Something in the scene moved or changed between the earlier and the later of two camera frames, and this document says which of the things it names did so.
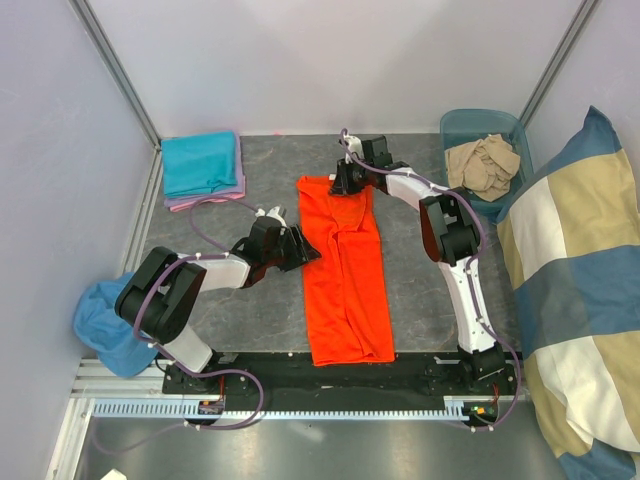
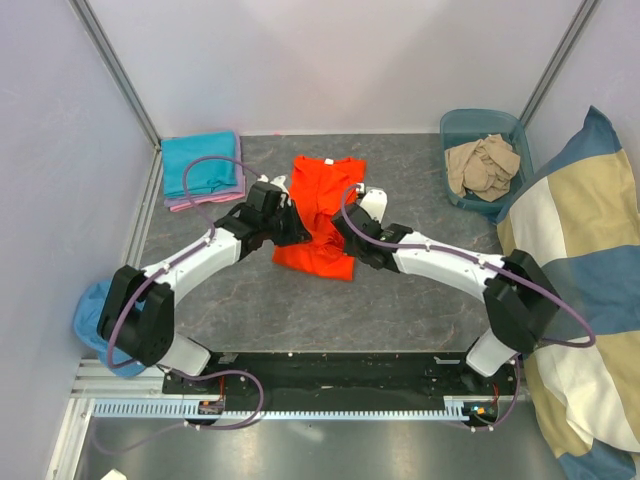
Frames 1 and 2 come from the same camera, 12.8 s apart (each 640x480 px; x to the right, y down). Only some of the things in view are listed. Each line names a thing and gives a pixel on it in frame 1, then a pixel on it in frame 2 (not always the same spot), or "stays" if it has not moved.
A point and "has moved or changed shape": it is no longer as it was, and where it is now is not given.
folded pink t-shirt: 189,205 stays
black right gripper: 341,185 → 348,248
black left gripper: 300,254 → 298,233
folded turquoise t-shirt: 198,163 stays
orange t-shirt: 346,275 has moved or changed shape
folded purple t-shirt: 220,192 stays
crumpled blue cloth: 119,350 stays
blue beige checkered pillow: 570,232 stays
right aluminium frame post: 559,63 stays
